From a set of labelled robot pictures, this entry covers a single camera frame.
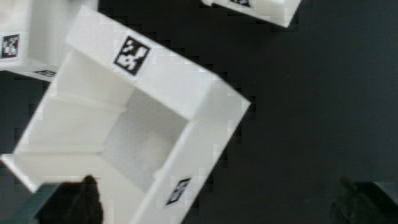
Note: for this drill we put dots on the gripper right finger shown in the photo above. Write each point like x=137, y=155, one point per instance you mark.
x=366, y=203

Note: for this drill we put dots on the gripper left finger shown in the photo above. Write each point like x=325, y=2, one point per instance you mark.
x=64, y=204

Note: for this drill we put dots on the white drawer tray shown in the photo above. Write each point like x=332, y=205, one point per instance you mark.
x=131, y=125

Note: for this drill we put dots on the large white drawer housing box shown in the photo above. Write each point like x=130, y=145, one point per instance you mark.
x=35, y=22

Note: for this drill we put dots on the small white drawer with knob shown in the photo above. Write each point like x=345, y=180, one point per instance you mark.
x=270, y=10

